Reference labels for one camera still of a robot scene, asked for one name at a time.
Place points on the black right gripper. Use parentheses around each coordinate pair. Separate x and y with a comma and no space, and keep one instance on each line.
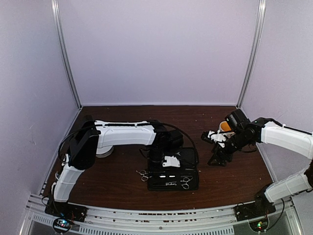
(218,154)

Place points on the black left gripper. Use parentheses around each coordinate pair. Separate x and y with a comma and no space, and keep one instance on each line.
(148,155)

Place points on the black zip tool case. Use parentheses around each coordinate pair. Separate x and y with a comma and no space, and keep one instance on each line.
(188,168)

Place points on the silver scissors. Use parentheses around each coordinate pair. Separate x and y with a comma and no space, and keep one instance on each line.
(184,182)
(157,178)

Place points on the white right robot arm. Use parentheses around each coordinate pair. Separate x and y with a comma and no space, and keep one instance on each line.
(244,132)

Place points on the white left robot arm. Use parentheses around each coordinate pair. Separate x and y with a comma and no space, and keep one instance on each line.
(97,138)

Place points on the white patterned mug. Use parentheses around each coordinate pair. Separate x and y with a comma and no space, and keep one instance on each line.
(225,129)

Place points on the white scalloped bowl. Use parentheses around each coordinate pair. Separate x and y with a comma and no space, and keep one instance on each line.
(104,152)

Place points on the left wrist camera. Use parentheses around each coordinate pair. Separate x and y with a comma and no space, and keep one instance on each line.
(171,161)

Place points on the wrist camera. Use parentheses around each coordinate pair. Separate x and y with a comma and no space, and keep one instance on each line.
(171,161)
(214,137)

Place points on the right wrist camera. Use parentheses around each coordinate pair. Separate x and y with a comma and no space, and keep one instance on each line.
(214,137)

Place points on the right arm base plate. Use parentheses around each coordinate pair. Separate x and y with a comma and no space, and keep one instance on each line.
(254,213)

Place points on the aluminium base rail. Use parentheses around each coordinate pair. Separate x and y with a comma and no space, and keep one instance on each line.
(212,221)

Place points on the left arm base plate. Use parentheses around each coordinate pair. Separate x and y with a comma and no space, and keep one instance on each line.
(66,215)

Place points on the right aluminium frame post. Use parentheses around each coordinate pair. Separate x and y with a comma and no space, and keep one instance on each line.
(261,13)

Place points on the aluminium frame post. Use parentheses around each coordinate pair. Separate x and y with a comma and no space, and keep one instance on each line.
(261,13)
(65,58)

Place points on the left aluminium frame post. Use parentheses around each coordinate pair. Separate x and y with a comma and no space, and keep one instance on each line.
(65,58)

